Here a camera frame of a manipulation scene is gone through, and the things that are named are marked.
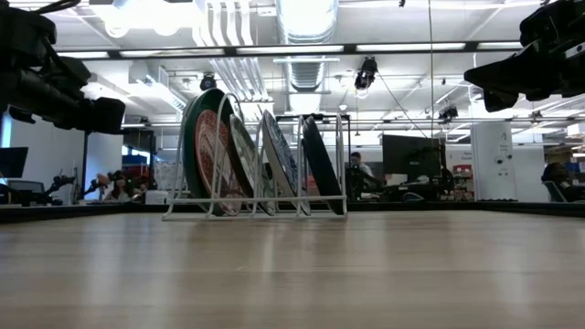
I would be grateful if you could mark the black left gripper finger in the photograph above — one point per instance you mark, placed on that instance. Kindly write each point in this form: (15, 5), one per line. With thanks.
(103, 116)

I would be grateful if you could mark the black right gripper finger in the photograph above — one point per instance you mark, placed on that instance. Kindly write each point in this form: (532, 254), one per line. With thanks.
(503, 73)
(498, 100)

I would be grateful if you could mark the large green plate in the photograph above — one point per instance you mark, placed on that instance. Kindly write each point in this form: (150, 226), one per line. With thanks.
(189, 151)

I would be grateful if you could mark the red chevron pattern plate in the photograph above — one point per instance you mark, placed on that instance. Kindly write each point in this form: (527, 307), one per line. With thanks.
(215, 160)

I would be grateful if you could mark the olive leaf pattern plate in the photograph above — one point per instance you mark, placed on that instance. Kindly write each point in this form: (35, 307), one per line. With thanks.
(244, 157)

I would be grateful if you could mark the blue patterned plate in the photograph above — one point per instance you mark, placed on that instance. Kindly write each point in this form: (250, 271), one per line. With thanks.
(281, 160)

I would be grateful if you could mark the dark blue glossy plate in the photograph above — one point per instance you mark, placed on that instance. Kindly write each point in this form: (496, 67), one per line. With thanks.
(322, 164)

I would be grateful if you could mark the black background robot arm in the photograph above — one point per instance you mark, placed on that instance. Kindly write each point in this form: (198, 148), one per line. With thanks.
(61, 183)

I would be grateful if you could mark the black background stand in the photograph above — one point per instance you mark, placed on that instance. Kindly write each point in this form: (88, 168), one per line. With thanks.
(85, 160)

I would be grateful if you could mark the white pillar with sign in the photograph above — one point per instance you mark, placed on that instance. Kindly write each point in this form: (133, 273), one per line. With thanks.
(491, 155)

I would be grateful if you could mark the person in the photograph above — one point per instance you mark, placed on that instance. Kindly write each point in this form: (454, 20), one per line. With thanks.
(560, 180)
(361, 171)
(120, 186)

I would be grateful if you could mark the black computer monitor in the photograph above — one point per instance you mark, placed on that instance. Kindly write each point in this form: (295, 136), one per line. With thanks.
(411, 155)
(13, 161)

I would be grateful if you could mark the red white sign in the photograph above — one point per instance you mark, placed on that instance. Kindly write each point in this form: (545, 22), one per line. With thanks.
(462, 171)

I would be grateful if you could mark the black aluminium table frame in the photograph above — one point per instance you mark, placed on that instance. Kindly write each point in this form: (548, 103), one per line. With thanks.
(68, 212)

